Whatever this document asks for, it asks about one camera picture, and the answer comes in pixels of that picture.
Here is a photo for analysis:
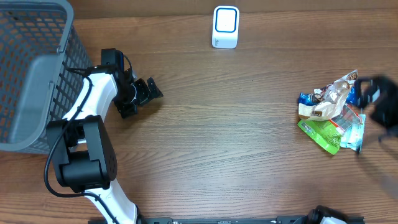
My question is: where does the brown clear snack bag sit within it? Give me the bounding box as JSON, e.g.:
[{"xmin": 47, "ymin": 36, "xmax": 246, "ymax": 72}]
[{"xmin": 298, "ymin": 70, "xmax": 358, "ymax": 121}]

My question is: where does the blue Oreo cookie pack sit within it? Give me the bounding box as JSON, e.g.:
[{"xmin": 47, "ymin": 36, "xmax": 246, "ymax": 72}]
[{"xmin": 298, "ymin": 87, "xmax": 358, "ymax": 106}]

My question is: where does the teal snack packet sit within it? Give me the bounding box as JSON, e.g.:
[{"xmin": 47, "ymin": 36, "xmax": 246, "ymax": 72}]
[{"xmin": 340, "ymin": 114, "xmax": 366, "ymax": 152}]

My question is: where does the green Haribo gummy bag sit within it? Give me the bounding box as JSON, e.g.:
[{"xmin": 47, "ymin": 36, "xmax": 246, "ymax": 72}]
[{"xmin": 297, "ymin": 104, "xmax": 363, "ymax": 156}]

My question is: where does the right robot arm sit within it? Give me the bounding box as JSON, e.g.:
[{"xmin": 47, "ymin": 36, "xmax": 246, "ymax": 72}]
[{"xmin": 354, "ymin": 75, "xmax": 397, "ymax": 142}]

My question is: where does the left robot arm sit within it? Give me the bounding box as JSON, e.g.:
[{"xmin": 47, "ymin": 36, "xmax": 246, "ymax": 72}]
[{"xmin": 44, "ymin": 48, "xmax": 163, "ymax": 223}]

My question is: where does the white barcode scanner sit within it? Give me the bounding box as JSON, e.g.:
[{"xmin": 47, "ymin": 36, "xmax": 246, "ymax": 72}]
[{"xmin": 211, "ymin": 6, "xmax": 240, "ymax": 49}]

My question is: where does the grey plastic mesh basket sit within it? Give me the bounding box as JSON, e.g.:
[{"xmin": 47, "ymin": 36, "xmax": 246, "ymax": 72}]
[{"xmin": 1, "ymin": 0, "xmax": 92, "ymax": 154}]

